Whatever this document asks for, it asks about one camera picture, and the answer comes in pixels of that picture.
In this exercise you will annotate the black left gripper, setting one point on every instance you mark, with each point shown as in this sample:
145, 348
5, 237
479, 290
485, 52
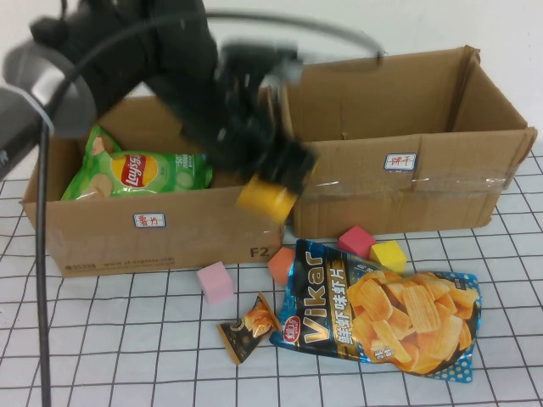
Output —
246, 135

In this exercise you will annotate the blue Vikar chips bag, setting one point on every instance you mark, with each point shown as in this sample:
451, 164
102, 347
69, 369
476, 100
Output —
322, 305

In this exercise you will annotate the black and orange snack packet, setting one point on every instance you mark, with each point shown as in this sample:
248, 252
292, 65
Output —
246, 335

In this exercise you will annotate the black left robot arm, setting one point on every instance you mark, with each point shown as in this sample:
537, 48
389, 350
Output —
127, 51

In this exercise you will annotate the green Lay's chips bag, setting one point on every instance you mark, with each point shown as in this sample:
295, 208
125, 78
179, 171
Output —
169, 174

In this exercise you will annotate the white label red handwriting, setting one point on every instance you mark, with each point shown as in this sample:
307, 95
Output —
401, 162
150, 220

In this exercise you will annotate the orange foam cube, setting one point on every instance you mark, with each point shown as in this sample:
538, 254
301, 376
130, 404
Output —
280, 265

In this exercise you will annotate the pink foam cube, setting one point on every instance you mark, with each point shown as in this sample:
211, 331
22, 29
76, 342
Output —
215, 282

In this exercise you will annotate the taped cardboard box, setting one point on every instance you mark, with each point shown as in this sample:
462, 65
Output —
382, 203

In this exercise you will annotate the red foam cube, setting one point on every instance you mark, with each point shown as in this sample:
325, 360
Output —
356, 241

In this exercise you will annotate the cardboard box with F2 print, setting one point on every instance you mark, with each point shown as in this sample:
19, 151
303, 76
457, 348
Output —
106, 246

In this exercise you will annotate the yellow foam cube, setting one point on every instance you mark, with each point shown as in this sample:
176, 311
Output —
388, 254

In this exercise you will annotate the white grid tablecloth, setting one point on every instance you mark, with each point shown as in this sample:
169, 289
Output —
106, 347

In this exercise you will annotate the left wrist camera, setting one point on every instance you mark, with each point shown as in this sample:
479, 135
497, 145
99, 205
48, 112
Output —
263, 55

